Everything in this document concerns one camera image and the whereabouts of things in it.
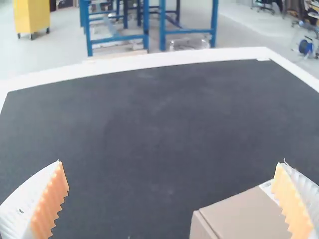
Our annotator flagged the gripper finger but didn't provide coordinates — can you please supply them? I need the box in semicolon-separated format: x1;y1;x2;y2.
0;160;70;239
271;158;319;239

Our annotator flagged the cardboard box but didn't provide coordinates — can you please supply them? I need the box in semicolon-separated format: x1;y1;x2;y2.
189;178;300;239

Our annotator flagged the black mat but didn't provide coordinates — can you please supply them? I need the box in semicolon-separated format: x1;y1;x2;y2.
0;58;319;239

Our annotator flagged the yellow wheeled cart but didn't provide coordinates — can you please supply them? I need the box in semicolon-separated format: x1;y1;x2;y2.
12;0;51;41

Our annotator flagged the blue cable reel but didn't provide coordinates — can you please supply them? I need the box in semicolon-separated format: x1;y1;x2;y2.
298;38;315;55

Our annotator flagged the blue frame table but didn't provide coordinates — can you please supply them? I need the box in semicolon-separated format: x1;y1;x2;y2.
159;0;219;52
79;0;151;57

